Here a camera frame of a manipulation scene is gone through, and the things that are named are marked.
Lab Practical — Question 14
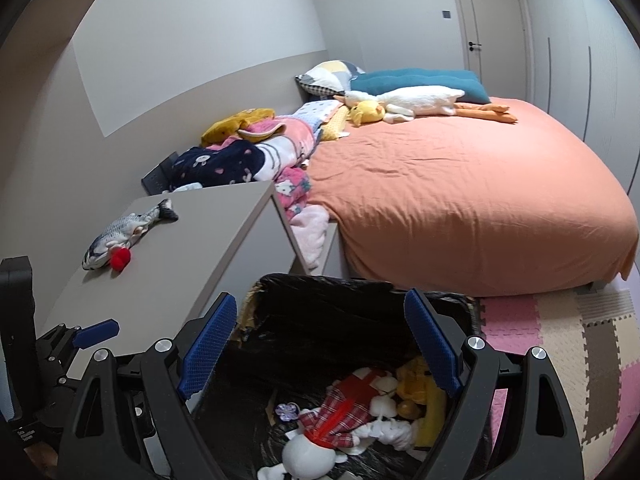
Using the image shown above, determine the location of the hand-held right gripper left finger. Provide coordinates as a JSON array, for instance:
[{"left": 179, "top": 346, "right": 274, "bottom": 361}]
[{"left": 57, "top": 292, "right": 237, "bottom": 480}]

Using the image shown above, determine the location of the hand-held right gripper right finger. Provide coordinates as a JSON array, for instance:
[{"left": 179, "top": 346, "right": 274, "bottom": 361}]
[{"left": 403, "top": 288, "right": 585, "bottom": 480}]

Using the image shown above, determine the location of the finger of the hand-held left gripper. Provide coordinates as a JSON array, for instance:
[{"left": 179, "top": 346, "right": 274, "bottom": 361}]
[{"left": 71, "top": 318, "right": 121, "bottom": 350}]

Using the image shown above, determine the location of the yellow snack bag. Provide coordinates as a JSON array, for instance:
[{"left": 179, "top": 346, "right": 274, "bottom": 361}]
[{"left": 396, "top": 357, "right": 432, "bottom": 419}]

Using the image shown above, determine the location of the white doll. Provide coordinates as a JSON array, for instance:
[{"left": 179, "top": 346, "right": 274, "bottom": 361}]
[{"left": 257, "top": 367, "right": 424, "bottom": 480}]

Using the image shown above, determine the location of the bin with black bag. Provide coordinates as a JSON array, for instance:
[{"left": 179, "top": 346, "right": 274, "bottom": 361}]
[{"left": 192, "top": 273, "right": 484, "bottom": 480}]

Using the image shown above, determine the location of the grey fish plush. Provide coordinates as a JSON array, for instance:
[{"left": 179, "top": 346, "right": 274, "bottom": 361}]
[{"left": 81, "top": 198, "right": 180, "bottom": 271}]

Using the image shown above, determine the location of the grey desk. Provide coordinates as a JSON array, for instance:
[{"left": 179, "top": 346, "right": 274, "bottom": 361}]
[{"left": 30, "top": 180, "right": 302, "bottom": 382}]

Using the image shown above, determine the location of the bed with orange sheet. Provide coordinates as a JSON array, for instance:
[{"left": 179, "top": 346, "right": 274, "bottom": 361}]
[{"left": 305, "top": 97, "right": 640, "bottom": 297}]

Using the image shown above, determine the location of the light pink cloth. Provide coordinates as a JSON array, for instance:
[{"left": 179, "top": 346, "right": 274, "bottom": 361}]
[{"left": 290, "top": 205, "right": 331, "bottom": 269}]

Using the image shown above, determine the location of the pink and beige foam mat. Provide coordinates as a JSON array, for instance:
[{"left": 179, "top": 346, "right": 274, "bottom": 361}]
[{"left": 480, "top": 275, "right": 640, "bottom": 467}]

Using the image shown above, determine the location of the pink cat print blanket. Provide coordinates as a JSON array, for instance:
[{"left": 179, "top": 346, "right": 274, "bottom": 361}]
[{"left": 275, "top": 166, "right": 311, "bottom": 219}]

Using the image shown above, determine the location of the pink patterned blanket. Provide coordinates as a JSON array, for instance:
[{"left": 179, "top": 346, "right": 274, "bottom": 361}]
[{"left": 207, "top": 116, "right": 321, "bottom": 181}]

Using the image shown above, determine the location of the yellow plush toy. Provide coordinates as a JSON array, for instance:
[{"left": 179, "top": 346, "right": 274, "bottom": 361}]
[{"left": 201, "top": 108, "right": 276, "bottom": 146}]

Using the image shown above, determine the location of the yellow dotted pillow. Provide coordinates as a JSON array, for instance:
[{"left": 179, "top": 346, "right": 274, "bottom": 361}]
[{"left": 320, "top": 107, "right": 351, "bottom": 142}]

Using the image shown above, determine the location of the yellow duck plush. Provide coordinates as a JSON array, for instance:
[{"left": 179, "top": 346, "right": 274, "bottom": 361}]
[{"left": 348, "top": 100, "right": 386, "bottom": 127}]

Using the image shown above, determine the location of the white goose plush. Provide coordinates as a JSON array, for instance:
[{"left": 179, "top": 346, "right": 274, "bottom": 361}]
[{"left": 334, "top": 86, "right": 519, "bottom": 124}]

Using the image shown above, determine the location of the white dotted pillow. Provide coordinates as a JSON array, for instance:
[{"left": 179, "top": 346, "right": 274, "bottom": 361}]
[{"left": 292, "top": 100, "right": 341, "bottom": 131}]

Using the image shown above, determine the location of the teal pillow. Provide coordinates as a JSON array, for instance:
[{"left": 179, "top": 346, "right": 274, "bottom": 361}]
[{"left": 350, "top": 68, "right": 491, "bottom": 105}]

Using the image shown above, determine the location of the patterned checked pillow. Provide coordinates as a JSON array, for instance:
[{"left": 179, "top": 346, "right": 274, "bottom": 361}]
[{"left": 295, "top": 61, "right": 366, "bottom": 97}]

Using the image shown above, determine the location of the grey door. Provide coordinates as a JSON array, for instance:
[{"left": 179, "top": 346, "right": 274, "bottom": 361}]
[{"left": 447, "top": 0, "right": 534, "bottom": 104}]

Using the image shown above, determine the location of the white wardrobe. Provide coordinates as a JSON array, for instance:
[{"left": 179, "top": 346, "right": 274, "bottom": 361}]
[{"left": 520, "top": 0, "right": 640, "bottom": 192}]

